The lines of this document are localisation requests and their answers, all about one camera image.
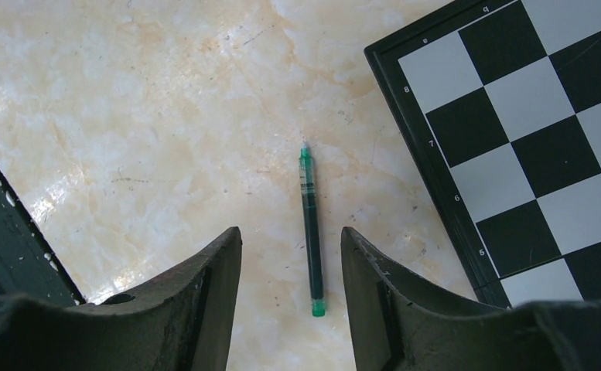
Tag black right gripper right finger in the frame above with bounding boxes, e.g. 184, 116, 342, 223
340, 227, 601, 370

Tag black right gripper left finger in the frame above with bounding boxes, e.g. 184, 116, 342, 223
0, 226, 242, 370

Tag green gel pen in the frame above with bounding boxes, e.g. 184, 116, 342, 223
299, 142, 326, 317

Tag black white chessboard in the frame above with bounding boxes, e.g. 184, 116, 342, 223
364, 0, 601, 308

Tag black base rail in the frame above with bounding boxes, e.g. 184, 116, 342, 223
0, 170, 85, 307

